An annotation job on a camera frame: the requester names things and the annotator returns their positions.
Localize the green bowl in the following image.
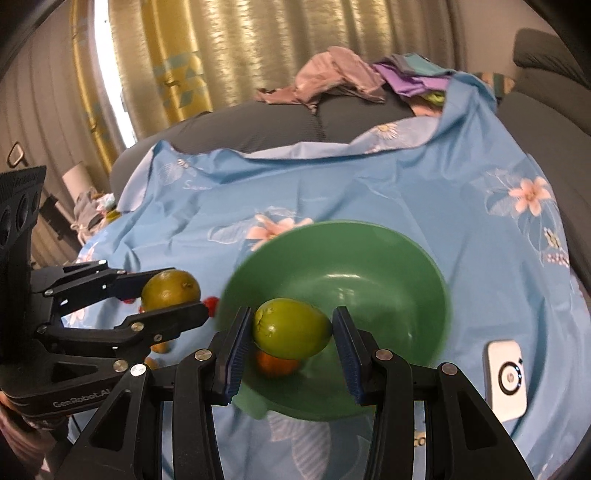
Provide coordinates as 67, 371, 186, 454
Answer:
221, 220, 452, 422

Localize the yellow-green round fruit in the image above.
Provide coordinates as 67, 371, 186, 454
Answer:
141, 270, 202, 312

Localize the white cylinder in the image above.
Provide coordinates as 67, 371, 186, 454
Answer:
61, 161, 89, 197

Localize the teal cloth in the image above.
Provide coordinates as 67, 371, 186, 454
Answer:
404, 53, 445, 75

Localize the white device with round button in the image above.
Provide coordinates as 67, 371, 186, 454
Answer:
483, 340, 530, 422

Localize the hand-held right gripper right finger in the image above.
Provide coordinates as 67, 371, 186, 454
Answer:
331, 305, 536, 480

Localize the orange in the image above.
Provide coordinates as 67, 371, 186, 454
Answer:
255, 349, 302, 379

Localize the pile of clutter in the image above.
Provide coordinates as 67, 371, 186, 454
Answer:
70, 188, 122, 243

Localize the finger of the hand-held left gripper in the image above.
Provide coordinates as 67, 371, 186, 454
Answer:
28, 260, 178, 308
37, 302, 211, 365

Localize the person's left hand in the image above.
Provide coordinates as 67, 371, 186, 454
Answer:
0, 399, 70, 480

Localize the beige curtain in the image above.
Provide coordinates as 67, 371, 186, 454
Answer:
108, 0, 467, 116

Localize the grey sofa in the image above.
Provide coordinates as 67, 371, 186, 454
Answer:
108, 28, 591, 296

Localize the green round fruit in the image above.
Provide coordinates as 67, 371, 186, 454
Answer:
252, 298, 334, 361

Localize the purple cloth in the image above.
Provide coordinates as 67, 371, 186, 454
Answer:
373, 53, 452, 99

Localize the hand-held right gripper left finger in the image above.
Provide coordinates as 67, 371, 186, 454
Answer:
69, 305, 254, 480

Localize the blue floral bed sheet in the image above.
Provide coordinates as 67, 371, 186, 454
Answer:
76, 69, 591, 480

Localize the patterned cushion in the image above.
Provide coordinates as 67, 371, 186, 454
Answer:
479, 71, 516, 99

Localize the pink cloth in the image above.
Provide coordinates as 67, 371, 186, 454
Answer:
256, 47, 387, 116

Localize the yellow patterned curtain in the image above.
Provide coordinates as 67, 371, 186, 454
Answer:
69, 0, 215, 151

